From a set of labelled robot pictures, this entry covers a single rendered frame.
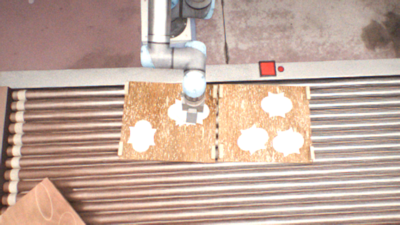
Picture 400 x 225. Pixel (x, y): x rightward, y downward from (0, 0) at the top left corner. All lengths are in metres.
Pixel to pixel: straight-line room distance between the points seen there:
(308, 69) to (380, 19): 1.54
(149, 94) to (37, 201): 0.61
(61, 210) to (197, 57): 0.77
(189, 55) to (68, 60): 1.71
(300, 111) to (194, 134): 0.48
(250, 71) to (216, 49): 1.06
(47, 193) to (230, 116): 0.79
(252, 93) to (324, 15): 1.54
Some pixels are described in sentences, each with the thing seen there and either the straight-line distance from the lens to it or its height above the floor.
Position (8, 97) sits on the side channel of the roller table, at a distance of 1.70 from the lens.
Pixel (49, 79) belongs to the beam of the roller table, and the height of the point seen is 0.92.
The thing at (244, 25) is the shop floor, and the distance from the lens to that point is 2.76.
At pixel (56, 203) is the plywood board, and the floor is 1.04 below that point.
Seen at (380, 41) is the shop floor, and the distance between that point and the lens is 3.05.
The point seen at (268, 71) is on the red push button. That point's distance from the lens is 1.61.
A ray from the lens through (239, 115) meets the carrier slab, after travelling 1.51.
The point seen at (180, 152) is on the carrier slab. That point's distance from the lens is 1.47.
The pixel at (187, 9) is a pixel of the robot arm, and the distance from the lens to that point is 1.51.
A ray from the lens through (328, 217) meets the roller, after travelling 1.58.
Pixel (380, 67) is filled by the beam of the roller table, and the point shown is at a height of 0.92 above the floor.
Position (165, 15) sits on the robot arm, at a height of 1.40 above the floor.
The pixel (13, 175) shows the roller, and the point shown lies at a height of 0.92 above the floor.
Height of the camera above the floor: 2.39
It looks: 75 degrees down
